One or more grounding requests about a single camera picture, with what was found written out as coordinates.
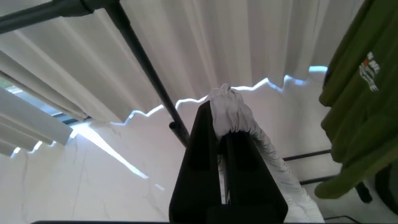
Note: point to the green garment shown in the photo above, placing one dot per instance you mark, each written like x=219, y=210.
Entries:
x=363, y=124

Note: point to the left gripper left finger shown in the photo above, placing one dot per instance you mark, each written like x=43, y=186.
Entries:
x=199, y=180

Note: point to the window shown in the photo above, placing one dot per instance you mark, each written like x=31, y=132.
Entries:
x=46, y=107

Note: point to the pale grey shorts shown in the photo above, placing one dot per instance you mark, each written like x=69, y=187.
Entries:
x=230, y=112

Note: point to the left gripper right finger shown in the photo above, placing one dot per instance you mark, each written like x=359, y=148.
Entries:
x=252, y=193

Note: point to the black clothes rack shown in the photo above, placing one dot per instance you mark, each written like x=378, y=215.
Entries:
x=140, y=53

